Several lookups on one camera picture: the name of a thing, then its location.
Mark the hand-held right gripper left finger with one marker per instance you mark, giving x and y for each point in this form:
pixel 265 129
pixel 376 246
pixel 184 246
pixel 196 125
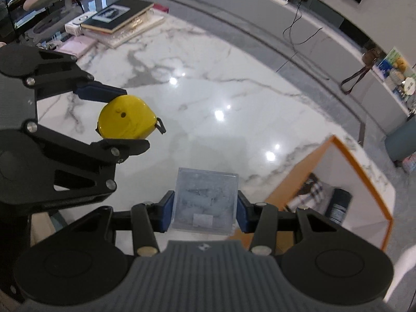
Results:
pixel 167 211

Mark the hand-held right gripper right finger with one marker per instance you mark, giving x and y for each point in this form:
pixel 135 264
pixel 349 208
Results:
pixel 243 211

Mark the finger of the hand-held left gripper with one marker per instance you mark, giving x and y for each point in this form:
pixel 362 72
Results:
pixel 107 148
pixel 97 91

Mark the yellow tape measure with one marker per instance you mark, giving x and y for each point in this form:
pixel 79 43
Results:
pixel 126 117

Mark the clear plastic box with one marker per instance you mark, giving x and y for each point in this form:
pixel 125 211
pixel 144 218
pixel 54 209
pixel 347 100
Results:
pixel 204 198

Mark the orange-rimmed white storage box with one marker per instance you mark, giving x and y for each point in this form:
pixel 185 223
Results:
pixel 351 169

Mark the pink flat box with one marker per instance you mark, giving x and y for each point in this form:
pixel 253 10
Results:
pixel 78 45

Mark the black and white striped box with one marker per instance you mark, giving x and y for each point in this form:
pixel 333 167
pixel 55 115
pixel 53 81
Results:
pixel 308 191

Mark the white labelled box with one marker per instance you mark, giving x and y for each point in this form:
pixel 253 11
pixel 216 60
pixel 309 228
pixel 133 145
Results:
pixel 76 26

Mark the black picture book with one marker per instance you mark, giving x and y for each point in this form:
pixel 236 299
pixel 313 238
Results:
pixel 120 13

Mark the dark cylindrical can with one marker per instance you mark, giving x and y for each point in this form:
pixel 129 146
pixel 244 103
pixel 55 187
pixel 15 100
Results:
pixel 338 206

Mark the red small packet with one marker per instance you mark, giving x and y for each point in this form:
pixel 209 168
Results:
pixel 161 7

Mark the pink seat office chair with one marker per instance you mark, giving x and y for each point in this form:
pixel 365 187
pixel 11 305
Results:
pixel 42 0

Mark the grey-blue trash bin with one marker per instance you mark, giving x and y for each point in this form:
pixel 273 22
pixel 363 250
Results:
pixel 401 143

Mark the woven pastel basket bag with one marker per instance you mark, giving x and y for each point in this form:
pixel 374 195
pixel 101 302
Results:
pixel 410 163

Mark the white low tv console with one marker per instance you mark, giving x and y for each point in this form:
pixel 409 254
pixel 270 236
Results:
pixel 325 29

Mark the white round hand fan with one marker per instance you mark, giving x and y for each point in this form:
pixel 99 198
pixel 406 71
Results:
pixel 410 86

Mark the yellow plush toy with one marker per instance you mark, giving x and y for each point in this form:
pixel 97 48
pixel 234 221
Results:
pixel 401 63

